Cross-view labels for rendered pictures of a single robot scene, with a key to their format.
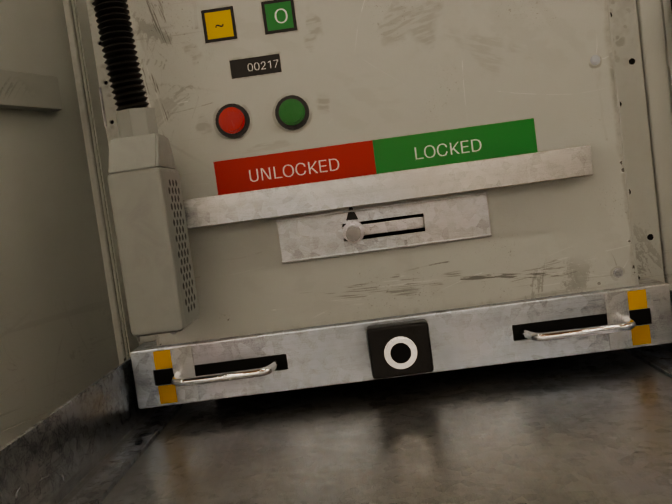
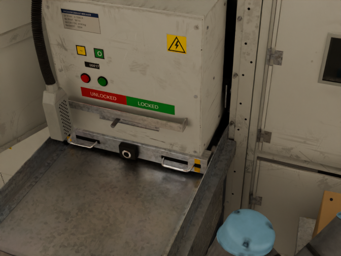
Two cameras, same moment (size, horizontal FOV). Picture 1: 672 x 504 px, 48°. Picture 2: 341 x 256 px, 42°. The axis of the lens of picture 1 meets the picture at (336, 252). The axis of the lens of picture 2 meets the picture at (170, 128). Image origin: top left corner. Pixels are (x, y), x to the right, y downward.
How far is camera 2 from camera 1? 1.02 m
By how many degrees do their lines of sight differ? 38
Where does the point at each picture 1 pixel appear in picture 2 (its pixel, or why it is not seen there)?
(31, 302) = (39, 91)
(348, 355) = (115, 146)
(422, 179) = (133, 117)
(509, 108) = (167, 100)
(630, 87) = (248, 70)
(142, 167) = (50, 103)
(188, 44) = (72, 53)
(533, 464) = (123, 212)
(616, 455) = (140, 218)
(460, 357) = (146, 157)
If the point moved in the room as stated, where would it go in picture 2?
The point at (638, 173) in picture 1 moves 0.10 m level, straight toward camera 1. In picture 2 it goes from (245, 99) to (228, 113)
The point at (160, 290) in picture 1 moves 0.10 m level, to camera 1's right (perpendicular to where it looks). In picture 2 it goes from (56, 131) to (84, 137)
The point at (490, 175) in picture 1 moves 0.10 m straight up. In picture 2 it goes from (152, 123) to (151, 95)
